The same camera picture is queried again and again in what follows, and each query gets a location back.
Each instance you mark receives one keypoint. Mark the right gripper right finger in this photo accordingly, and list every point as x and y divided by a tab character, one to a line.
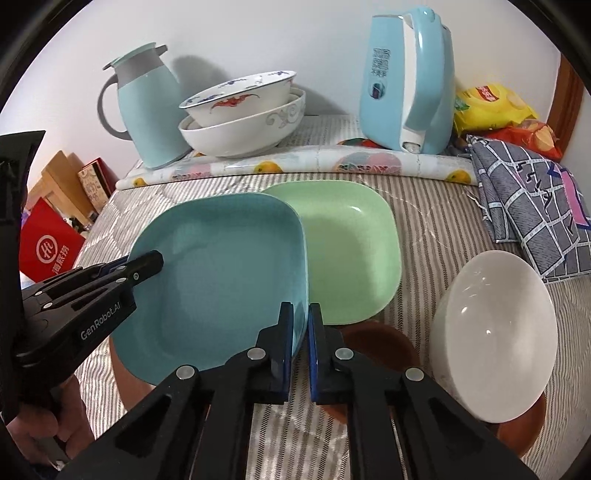
402	425

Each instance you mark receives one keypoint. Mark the light blue electric kettle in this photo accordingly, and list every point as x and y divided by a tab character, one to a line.
408	92

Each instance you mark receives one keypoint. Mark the yellow chips bag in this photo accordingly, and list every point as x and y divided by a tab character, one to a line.
489	107

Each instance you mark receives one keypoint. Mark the blue patterned white bowl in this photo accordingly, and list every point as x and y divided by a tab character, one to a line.
239	97

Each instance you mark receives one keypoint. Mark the blue square plate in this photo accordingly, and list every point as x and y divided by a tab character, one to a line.
229	262

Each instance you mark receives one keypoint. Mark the grey checked folded cloth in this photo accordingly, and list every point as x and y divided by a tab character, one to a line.
532	201

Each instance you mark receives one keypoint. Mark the green square plate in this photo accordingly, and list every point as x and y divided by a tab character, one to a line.
354	253

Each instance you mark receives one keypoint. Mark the person's left hand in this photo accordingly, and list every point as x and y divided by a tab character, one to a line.
71	426

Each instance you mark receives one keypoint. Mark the large white bowl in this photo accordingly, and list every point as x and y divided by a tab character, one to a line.
494	337

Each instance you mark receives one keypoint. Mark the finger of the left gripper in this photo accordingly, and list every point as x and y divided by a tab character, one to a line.
135	271
106	268

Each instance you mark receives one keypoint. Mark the pink plate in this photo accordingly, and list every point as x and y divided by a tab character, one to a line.
131	389

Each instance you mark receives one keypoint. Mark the brown small dish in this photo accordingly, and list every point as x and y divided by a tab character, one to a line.
520	434
382	344

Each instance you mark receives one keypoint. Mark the brown wooden door frame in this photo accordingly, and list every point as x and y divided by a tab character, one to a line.
566	104

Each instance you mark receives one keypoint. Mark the patterned brown gift box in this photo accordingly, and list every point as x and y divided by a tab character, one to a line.
98	183

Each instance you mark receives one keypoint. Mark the fruit print table mat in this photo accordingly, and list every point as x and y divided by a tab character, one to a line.
317	146

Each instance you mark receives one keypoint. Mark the white bowl grey swirl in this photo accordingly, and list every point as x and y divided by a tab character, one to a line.
247	136

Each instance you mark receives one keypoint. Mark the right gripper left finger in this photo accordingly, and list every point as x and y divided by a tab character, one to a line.
195	424

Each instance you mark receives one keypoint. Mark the red snack bag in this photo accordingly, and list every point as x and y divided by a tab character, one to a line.
533	135

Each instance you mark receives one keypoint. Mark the light blue thermos jug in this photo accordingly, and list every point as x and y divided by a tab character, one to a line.
148	98

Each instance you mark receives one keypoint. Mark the red paper bag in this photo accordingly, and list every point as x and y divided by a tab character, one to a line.
48	245

